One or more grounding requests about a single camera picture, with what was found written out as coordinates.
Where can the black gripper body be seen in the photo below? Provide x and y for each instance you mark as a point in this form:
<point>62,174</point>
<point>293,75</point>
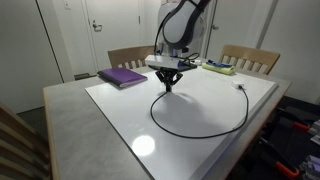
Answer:
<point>170,72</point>

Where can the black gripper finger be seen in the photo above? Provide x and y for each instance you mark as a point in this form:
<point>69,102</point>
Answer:
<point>162,76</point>
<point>174,80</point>

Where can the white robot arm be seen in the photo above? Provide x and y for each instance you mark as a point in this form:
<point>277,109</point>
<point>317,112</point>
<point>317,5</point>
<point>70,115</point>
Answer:
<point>179,23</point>

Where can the purple notebook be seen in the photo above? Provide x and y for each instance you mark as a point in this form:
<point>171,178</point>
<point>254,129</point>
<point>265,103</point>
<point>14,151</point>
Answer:
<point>122,77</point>

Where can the blue cloth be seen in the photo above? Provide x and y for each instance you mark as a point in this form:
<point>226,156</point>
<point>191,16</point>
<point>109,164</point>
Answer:
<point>218,64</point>

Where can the yellow-green cloth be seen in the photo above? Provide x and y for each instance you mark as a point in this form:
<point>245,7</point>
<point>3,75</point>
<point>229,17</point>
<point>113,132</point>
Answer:
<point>220,69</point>

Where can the right wooden chair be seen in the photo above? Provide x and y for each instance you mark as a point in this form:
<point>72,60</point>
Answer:
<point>133,57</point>

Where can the wooden chair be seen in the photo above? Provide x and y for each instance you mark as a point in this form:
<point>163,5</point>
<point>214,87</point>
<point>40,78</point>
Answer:
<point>133,57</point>
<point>256,60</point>
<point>24,153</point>

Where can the white board mat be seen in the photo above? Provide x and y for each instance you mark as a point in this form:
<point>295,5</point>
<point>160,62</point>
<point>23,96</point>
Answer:
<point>180,135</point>

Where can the left wooden chair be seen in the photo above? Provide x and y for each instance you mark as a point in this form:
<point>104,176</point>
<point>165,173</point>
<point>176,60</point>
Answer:
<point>256,60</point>

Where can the near wooden chair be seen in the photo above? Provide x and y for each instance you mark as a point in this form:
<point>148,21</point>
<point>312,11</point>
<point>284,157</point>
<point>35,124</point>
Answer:
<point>24,153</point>

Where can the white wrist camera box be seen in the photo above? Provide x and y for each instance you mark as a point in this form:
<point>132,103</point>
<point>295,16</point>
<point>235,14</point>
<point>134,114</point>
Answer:
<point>158,61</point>

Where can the silver door handle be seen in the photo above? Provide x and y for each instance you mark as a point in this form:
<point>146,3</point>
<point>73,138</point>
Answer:
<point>97,27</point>

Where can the orange-handled black clamp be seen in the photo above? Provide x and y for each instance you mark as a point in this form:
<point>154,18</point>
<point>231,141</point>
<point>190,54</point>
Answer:
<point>281,163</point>

